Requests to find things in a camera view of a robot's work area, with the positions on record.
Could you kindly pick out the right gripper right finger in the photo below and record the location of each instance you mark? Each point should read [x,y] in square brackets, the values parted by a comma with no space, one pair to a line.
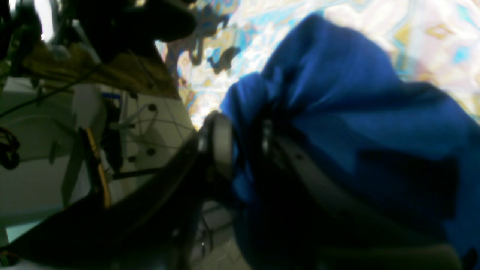
[338,231]

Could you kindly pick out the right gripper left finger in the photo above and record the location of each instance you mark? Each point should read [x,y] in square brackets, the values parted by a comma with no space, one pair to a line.
[154,227]

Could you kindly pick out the blue long-sleeve T-shirt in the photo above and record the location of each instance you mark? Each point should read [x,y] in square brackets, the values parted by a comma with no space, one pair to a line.
[406,149]

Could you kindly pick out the patterned tile tablecloth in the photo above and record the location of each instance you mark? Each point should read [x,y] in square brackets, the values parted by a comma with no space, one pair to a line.
[426,40]

